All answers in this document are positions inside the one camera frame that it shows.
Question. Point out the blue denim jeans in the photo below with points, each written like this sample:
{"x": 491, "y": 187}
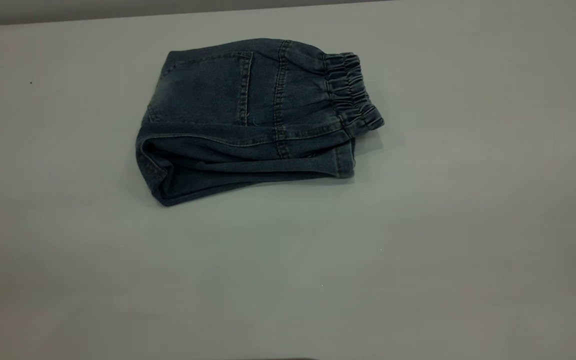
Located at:
{"x": 228, "y": 110}

